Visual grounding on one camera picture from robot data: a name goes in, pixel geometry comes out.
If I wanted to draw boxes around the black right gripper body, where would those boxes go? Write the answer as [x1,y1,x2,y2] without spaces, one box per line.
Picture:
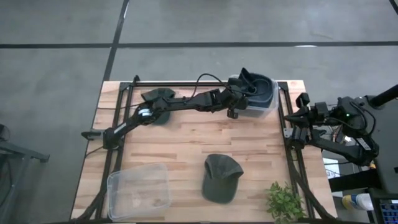
[312,102,332,126]

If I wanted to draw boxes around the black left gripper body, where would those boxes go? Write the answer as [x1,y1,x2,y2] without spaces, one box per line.
[222,77,249,111]

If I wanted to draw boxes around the blue denim cap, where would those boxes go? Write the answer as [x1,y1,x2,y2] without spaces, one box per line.
[238,67,274,96]
[247,81,277,110]

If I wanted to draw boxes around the green cap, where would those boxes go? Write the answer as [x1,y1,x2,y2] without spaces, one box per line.
[140,87,177,126]
[201,153,244,205]

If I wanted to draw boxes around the clear plastic storage bin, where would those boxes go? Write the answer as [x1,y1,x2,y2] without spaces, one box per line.
[229,73,280,119]
[106,162,172,222]

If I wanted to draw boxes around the white paper sheet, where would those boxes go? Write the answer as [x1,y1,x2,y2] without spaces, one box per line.
[322,157,343,179]

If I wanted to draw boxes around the black round support pole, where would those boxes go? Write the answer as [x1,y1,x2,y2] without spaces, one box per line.
[369,83,398,107]

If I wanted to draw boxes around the black equipment stand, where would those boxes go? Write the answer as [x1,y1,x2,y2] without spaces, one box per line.
[368,93,398,195]

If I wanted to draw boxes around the green plant in white pot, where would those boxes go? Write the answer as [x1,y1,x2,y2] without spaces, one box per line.
[266,181,307,224]

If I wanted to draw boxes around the white yellow bottle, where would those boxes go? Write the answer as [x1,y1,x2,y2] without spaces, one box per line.
[341,192,374,212]

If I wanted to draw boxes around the blue lit screen device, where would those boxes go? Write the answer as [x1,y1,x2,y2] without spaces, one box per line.
[377,198,398,224]

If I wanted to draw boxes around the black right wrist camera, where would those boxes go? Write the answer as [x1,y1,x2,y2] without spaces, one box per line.
[295,92,311,108]

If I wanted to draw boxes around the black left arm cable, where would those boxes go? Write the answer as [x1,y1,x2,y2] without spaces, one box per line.
[191,73,233,100]

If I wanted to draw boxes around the black aluminium table frame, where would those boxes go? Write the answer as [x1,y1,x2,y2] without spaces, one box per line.
[70,74,338,224]

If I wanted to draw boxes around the grey metal cart frame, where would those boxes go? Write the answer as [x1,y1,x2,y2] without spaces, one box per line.
[0,123,50,224]

